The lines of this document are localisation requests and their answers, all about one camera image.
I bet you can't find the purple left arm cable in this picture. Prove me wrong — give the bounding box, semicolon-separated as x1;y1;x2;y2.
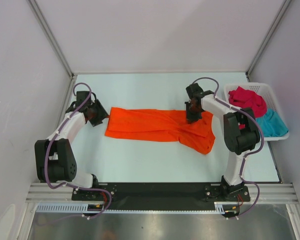
45;82;113;221

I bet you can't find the orange t-shirt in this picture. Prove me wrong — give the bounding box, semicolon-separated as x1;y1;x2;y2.
104;107;216;155

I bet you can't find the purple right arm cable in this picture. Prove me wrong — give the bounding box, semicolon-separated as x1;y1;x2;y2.
189;76;265;221

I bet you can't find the white plastic laundry basket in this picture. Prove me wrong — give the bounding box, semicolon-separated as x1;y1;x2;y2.
224;82;290;141

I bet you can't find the red t-shirt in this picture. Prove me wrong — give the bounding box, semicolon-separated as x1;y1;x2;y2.
228;86;267;118

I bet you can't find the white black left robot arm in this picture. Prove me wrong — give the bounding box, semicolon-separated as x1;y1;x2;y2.
34;91;109;200

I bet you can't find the white slotted cable duct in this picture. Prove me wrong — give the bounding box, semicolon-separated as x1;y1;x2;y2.
36;202;239;215

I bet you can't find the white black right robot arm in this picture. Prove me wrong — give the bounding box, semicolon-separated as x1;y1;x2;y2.
185;83;262;201

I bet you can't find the teal t-shirt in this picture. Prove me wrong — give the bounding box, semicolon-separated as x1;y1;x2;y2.
256;108;289;138

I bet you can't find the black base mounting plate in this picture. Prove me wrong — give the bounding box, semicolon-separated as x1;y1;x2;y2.
71;181;251;211

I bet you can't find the aluminium frame rail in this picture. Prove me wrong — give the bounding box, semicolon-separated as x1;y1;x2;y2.
26;182;298;204

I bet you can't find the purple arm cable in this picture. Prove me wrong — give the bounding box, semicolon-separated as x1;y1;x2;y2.
189;76;265;221
45;82;113;221

